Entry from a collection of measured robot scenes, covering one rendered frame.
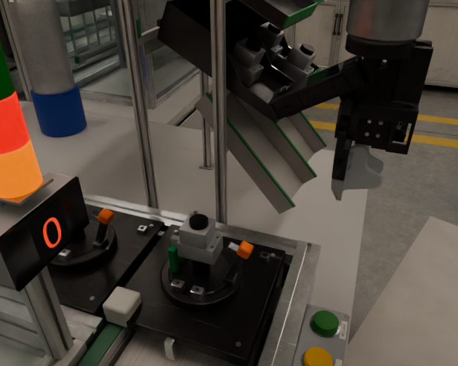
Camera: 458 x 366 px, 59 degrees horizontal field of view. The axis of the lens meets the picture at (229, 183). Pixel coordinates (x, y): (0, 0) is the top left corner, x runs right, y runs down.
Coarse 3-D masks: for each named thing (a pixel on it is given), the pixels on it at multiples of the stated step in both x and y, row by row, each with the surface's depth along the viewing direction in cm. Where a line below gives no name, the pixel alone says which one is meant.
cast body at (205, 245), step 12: (192, 216) 63; (204, 216) 63; (180, 228) 63; (192, 228) 62; (204, 228) 62; (180, 240) 64; (192, 240) 63; (204, 240) 62; (216, 240) 65; (180, 252) 65; (192, 252) 64; (204, 252) 63; (216, 252) 64
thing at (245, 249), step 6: (228, 246) 63; (234, 246) 63; (240, 246) 62; (246, 246) 62; (252, 246) 63; (234, 252) 63; (240, 252) 62; (246, 252) 62; (240, 258) 63; (246, 258) 62; (234, 264) 64; (240, 264) 64; (228, 270) 67; (234, 270) 65; (228, 276) 66
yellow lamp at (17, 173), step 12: (0, 156) 38; (12, 156) 39; (24, 156) 40; (0, 168) 39; (12, 168) 39; (24, 168) 40; (36, 168) 42; (0, 180) 39; (12, 180) 40; (24, 180) 40; (36, 180) 42; (0, 192) 40; (12, 192) 40; (24, 192) 41
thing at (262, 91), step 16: (176, 0) 73; (192, 0) 77; (208, 0) 81; (176, 16) 72; (192, 16) 81; (208, 16) 83; (240, 16) 79; (160, 32) 75; (176, 32) 73; (192, 32) 72; (208, 32) 70; (240, 32) 81; (256, 32) 79; (176, 48) 75; (192, 48) 73; (208, 48) 72; (208, 64) 73; (240, 80) 72; (272, 80) 82; (288, 80) 81; (240, 96) 73; (256, 96) 71; (272, 96) 77; (272, 112) 71
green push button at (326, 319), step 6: (318, 312) 64; (324, 312) 64; (330, 312) 64; (318, 318) 63; (324, 318) 63; (330, 318) 63; (336, 318) 63; (318, 324) 62; (324, 324) 62; (330, 324) 62; (336, 324) 62; (318, 330) 62; (324, 330) 61; (330, 330) 61; (336, 330) 62
